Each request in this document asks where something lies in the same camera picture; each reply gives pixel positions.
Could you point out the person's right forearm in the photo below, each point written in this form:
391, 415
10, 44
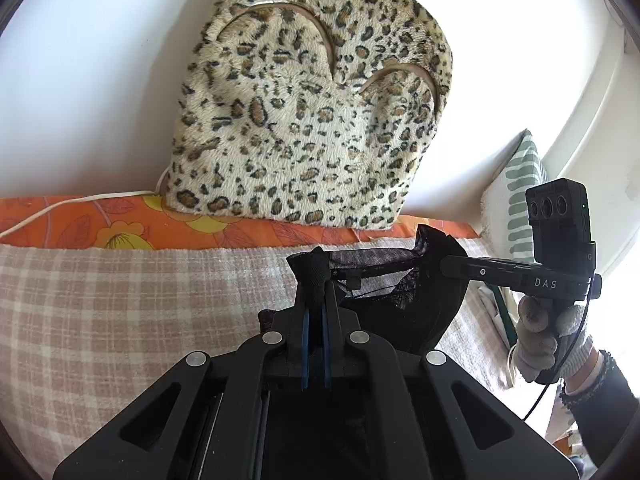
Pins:
610, 410

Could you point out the white garment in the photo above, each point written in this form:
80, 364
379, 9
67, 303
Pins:
492, 305

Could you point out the leopard print plush cushion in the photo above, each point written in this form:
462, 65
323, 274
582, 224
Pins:
305, 100

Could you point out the person's right hand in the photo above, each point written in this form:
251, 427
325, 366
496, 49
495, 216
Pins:
535, 350

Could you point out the pink plaid blanket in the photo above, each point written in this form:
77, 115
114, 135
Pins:
125, 310

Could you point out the black sheer top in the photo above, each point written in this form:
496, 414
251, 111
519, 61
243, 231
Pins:
430, 305

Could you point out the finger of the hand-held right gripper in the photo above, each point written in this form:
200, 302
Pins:
480, 271

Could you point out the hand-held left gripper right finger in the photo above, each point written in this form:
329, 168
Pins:
327, 345

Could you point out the orange floral bed sheet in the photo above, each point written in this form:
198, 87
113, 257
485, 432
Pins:
100, 222

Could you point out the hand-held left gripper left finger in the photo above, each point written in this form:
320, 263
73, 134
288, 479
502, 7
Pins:
305, 345

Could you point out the dark green garment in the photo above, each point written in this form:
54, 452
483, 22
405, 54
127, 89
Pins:
504, 317

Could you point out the green striped white cushion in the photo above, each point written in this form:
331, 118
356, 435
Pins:
520, 195

